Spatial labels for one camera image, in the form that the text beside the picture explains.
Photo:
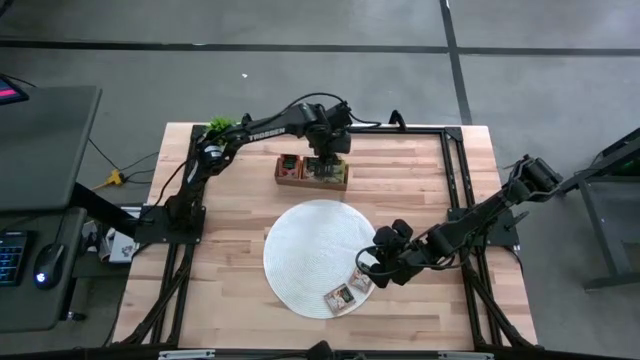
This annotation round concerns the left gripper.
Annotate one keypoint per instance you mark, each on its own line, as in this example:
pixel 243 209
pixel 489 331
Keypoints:
pixel 330 140

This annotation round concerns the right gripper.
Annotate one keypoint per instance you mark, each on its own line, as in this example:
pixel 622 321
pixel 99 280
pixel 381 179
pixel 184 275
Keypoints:
pixel 402 260

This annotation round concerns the green lemon tea sachet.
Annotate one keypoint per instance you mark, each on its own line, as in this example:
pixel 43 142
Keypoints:
pixel 336 172

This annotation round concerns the red peach tea sachet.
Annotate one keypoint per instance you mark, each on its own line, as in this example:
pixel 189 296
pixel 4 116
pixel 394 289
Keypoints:
pixel 289 166

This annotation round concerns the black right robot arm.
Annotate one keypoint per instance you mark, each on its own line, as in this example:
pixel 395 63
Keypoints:
pixel 490 210

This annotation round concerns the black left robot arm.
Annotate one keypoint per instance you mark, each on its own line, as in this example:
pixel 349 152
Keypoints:
pixel 260 132

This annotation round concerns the wooden three-compartment box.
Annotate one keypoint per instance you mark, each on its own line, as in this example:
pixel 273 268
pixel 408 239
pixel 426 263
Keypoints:
pixel 310 185

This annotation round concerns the silver packet far right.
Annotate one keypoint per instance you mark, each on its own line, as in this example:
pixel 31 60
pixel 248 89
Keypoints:
pixel 361 281

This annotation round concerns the large silver foil packet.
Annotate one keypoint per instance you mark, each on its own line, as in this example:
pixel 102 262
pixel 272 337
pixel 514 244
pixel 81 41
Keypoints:
pixel 340 299

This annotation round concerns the white round woven placemat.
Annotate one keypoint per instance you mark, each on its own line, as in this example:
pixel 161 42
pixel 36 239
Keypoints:
pixel 310 255

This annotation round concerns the green plant in white pot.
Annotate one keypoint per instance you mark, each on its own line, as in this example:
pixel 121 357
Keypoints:
pixel 220 125

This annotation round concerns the yellow power plug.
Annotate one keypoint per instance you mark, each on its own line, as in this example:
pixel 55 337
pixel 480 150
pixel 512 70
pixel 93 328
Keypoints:
pixel 115 178

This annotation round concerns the white printed box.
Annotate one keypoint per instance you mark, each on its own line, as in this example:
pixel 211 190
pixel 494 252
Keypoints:
pixel 122 250

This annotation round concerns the black metal stand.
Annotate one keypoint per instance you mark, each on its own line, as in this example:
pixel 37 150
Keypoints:
pixel 600 165

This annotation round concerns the grey desk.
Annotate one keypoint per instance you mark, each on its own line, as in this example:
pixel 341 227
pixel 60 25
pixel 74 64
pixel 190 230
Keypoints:
pixel 45 150

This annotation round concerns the black mouse with blue light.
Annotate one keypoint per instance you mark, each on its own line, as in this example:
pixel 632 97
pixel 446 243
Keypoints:
pixel 47 265

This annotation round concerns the screen with pink display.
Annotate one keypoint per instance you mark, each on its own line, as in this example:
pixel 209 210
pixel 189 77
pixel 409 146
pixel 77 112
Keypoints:
pixel 10 92

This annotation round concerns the backlit black keyboard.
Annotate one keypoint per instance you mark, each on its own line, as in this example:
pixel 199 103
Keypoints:
pixel 12 257

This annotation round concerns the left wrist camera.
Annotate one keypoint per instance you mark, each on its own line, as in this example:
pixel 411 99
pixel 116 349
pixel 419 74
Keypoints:
pixel 340 115

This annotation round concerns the black frame clamp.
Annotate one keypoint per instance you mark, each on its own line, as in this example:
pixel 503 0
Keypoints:
pixel 246 119
pixel 397 120

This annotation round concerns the black aluminium table frame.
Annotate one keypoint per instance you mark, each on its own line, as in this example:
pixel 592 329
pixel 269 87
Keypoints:
pixel 452 150

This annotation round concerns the silver frame bracket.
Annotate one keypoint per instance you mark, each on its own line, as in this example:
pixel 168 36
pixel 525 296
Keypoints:
pixel 185 355
pixel 465 356

